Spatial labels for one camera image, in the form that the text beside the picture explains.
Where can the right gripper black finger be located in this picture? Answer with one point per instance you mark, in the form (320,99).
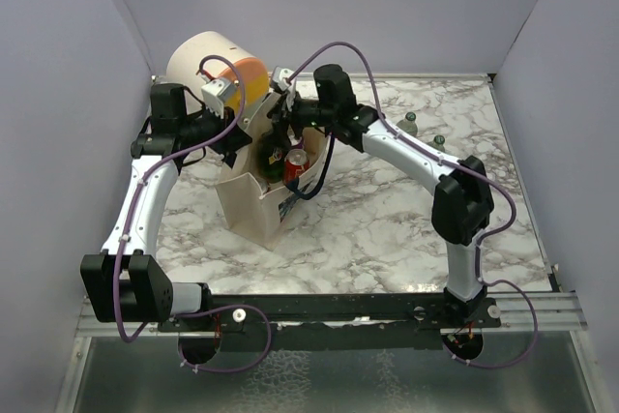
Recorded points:
(277,117)
(289,140)

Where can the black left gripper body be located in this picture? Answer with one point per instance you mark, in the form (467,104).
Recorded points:
(201,128)

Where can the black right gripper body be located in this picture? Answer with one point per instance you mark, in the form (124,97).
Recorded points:
(310,113)

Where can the red cola can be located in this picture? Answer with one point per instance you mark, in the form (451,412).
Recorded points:
(296,163)

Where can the beige canvas tote bag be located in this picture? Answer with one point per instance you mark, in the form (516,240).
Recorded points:
(252,208)

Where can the clear chang bottle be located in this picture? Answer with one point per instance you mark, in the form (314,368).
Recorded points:
(408,123)
(438,143)

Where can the green Perrier bottle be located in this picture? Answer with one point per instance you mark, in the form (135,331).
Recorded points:
(270,157)

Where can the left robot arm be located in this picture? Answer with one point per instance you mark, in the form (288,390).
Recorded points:
(123,281)

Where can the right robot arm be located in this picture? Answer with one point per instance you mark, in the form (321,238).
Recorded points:
(462,201)

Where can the white round drawer box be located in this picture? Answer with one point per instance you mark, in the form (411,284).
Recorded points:
(210,55)

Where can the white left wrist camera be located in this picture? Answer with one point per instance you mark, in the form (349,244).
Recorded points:
(220,94)

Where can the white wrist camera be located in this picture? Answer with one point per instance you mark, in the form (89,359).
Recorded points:
(220,94)
(282,82)

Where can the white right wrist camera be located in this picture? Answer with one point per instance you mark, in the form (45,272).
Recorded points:
(282,82)

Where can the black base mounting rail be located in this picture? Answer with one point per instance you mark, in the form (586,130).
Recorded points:
(330,322)

